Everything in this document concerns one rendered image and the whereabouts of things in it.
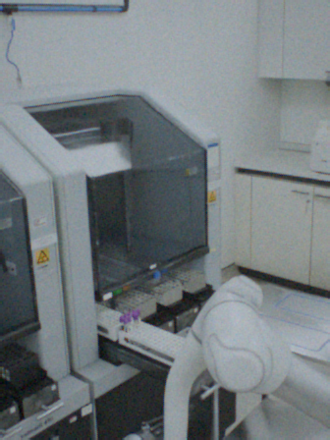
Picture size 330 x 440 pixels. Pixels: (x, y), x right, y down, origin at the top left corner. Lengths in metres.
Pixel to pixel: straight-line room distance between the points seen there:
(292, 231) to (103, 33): 1.93
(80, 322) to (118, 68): 1.86
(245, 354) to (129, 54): 2.65
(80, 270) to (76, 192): 0.26
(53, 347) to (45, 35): 1.74
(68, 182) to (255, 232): 2.80
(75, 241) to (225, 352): 0.90
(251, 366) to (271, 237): 3.31
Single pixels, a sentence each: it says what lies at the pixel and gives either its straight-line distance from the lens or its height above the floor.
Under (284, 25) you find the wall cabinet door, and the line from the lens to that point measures 4.55.
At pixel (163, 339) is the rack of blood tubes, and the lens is 2.06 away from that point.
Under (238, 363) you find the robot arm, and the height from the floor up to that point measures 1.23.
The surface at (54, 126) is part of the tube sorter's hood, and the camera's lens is 2.18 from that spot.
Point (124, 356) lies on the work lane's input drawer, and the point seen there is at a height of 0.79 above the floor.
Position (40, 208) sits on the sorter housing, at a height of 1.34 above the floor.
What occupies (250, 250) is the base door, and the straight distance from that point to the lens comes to 4.64.
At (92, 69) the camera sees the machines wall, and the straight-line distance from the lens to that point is 3.43.
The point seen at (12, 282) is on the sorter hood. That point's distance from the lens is 1.85.
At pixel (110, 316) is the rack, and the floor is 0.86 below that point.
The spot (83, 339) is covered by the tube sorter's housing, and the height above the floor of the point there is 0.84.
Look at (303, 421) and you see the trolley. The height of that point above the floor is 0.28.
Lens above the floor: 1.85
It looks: 18 degrees down
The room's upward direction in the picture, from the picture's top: 2 degrees counter-clockwise
